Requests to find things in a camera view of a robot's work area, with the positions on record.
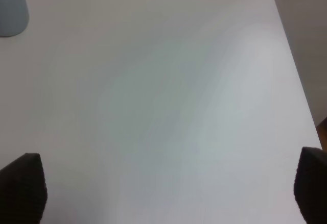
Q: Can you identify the teal plastic cup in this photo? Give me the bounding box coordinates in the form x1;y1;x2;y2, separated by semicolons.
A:
1;0;29;37

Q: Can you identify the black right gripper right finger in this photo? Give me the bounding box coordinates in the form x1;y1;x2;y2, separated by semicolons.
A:
293;147;326;223

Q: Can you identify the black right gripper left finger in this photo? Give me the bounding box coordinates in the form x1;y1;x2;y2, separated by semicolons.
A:
1;153;48;223

